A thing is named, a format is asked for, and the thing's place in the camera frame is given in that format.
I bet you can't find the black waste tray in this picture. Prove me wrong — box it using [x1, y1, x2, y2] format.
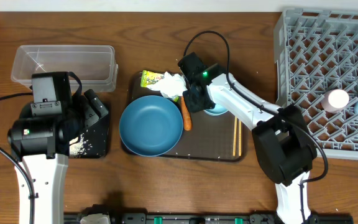
[17, 101, 111, 159]

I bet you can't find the right black cable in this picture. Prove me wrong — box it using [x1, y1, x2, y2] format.
[182, 30, 329, 224]

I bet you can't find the clear plastic bin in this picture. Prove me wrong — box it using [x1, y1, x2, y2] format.
[11, 45, 118, 93]

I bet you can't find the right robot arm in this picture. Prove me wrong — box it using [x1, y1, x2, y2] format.
[178, 62, 317, 223]

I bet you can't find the dark brown serving tray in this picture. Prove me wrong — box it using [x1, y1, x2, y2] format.
[127, 75, 247, 162]

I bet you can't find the light blue bowl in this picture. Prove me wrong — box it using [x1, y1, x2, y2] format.
[204, 104, 228, 116]

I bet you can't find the dark blue plate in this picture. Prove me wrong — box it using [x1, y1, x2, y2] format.
[119, 95, 183, 157]

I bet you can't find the orange carrot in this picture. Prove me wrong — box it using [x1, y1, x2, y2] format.
[181, 96, 192, 131]

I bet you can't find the white rice pile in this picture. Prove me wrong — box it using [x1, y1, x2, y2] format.
[69, 134, 89, 157]

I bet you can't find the left wooden chopstick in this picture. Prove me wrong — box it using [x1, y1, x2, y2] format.
[232, 116, 238, 156]

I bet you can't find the left black cable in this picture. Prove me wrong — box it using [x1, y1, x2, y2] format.
[0, 91, 36, 224]

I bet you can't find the grey dishwasher rack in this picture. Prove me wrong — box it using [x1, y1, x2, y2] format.
[273, 8, 358, 160]

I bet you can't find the green snack wrapper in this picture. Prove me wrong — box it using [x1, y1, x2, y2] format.
[140, 70, 165, 91]

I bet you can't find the white pink cup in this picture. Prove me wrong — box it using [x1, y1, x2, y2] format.
[321, 89, 350, 113]

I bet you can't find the black cable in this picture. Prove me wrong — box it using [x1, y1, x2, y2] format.
[182, 30, 329, 224]
[0, 91, 36, 224]

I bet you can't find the crumpled white tissue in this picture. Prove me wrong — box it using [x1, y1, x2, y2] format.
[147, 72, 187, 99]

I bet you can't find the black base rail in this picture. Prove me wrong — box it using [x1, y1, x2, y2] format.
[63, 203, 354, 224]

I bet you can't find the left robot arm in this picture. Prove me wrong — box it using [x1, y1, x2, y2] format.
[7, 72, 110, 223]

